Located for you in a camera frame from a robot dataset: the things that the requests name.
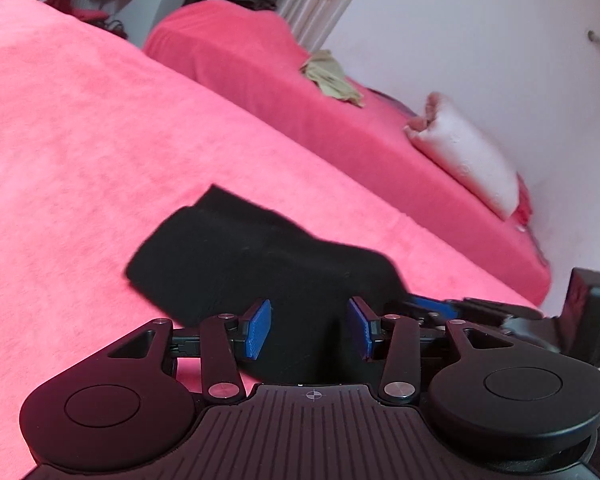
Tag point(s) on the black pants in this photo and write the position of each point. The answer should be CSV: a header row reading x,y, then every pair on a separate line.
x,y
240,260

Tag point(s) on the dark pink bed blanket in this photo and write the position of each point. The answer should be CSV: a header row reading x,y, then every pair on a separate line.
x,y
280,85

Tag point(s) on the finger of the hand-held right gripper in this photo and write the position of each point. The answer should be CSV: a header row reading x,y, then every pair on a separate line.
x,y
430,304

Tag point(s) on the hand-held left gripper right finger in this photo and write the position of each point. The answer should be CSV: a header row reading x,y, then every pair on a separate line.
x,y
361,327

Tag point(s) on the dark crumpled cloth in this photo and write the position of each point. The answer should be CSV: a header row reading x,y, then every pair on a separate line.
x,y
250,0

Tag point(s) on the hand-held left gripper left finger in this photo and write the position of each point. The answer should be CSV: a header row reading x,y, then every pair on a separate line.
x,y
257,327

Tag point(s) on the pink white pillow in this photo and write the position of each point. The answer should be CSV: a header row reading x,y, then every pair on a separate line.
x,y
470,155

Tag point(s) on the red folded cloth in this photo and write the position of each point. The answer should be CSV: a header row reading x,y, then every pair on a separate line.
x,y
522,200

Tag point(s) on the beige garment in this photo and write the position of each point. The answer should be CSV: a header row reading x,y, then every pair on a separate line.
x,y
330,77

